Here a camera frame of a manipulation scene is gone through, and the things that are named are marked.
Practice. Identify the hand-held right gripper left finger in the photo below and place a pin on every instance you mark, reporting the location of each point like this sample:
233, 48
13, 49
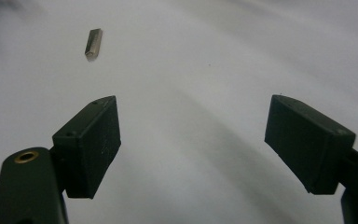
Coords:
87, 149

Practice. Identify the small metal hex standoff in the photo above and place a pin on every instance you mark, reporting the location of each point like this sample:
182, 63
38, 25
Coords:
93, 44

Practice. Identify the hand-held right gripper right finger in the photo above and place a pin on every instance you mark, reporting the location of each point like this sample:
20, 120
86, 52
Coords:
307, 143

